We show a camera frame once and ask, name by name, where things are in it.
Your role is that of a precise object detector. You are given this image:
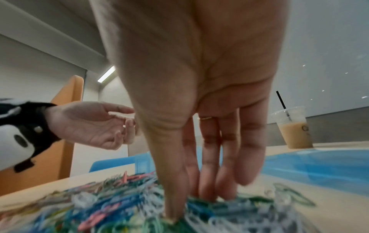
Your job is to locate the person's left forearm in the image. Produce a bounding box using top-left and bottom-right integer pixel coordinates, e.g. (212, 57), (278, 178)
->
(0, 101), (62, 174)

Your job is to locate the blue upholstered chair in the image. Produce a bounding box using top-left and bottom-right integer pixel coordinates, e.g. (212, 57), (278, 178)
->
(88, 152), (137, 175)

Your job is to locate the ceiling light strip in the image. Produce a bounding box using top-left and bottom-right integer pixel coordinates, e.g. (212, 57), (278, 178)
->
(97, 65), (116, 83)

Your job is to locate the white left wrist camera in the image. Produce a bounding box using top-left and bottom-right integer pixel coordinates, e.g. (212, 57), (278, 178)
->
(0, 125), (35, 173)

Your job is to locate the left wrist marker band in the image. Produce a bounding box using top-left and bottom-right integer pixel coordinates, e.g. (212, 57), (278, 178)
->
(0, 106), (23, 120)

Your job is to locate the person's right hand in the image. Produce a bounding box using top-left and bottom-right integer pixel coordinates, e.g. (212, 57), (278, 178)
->
(89, 0), (291, 223)

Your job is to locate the iced coffee plastic cup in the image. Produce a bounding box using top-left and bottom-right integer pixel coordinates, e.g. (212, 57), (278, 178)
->
(271, 106), (314, 150)

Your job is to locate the round wooden table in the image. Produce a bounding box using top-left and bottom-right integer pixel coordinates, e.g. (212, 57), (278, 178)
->
(0, 141), (369, 233)

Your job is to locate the blue compartment organizer box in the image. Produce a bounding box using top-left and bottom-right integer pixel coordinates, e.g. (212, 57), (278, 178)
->
(135, 151), (224, 176)

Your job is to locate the blue transparent box lid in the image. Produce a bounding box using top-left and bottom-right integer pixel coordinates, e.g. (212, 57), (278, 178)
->
(260, 149), (369, 197)

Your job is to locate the pile of coloured paper clips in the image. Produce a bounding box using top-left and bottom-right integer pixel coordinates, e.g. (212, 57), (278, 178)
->
(0, 172), (318, 233)

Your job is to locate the person's left hand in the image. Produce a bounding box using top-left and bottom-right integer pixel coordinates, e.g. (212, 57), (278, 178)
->
(45, 101), (138, 151)

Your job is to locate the black drinking straw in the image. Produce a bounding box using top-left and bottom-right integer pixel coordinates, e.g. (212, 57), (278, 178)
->
(275, 90), (293, 123)

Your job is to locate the white wall board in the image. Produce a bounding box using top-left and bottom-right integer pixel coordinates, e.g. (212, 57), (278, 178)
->
(268, 0), (369, 119)

